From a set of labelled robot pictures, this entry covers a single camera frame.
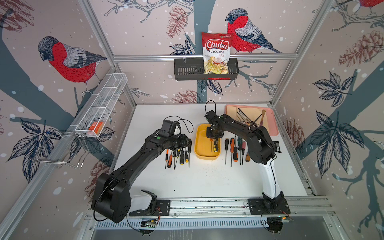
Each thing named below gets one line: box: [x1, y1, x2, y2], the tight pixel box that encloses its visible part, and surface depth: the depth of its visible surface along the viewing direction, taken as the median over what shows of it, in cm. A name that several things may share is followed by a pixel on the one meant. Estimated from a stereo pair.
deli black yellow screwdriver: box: [224, 138, 229, 166], surface depth 98 cm
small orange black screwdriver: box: [233, 146, 239, 163], surface depth 92 cm
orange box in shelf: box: [88, 121, 103, 134], surface depth 68 cm
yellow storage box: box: [194, 124, 222, 161], surface depth 97 cm
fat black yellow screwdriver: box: [184, 148, 189, 163], surface depth 92 cm
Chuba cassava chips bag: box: [201, 32, 233, 75], surface depth 85 cm
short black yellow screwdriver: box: [213, 140, 218, 153], surface depth 97 cm
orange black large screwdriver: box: [230, 137, 235, 168], surface depth 97 cm
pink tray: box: [225, 105, 279, 136], surface depth 116 cm
